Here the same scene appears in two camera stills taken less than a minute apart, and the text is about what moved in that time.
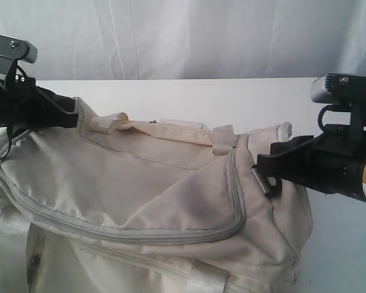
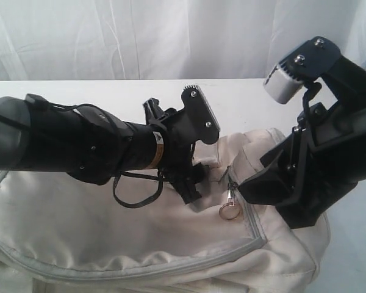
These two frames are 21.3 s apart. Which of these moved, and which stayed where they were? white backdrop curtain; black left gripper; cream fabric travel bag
Moved: black left gripper
Stayed: white backdrop curtain; cream fabric travel bag
